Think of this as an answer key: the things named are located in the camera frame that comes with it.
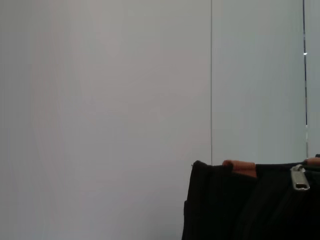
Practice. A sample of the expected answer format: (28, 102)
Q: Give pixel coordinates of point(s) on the silver zipper pull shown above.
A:
(300, 178)

